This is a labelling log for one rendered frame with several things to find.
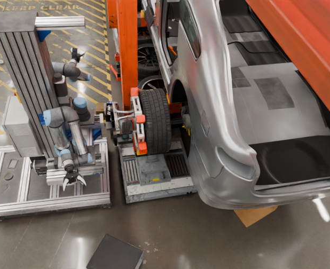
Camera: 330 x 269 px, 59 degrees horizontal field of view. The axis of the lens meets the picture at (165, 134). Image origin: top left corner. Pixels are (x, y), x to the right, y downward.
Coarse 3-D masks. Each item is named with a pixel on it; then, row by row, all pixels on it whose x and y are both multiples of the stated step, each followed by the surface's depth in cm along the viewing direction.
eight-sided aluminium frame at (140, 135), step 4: (136, 96) 285; (132, 100) 283; (136, 100) 284; (136, 104) 310; (140, 108) 275; (136, 112) 272; (140, 112) 272; (136, 124) 274; (136, 132) 322; (140, 132) 276; (140, 136) 274; (144, 136) 275; (136, 140) 314; (136, 144) 311; (136, 148) 307
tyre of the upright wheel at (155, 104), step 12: (144, 96) 278; (156, 96) 280; (144, 108) 271; (156, 108) 271; (168, 108) 273; (156, 120) 270; (168, 120) 271; (156, 132) 271; (168, 132) 274; (156, 144) 278; (168, 144) 282
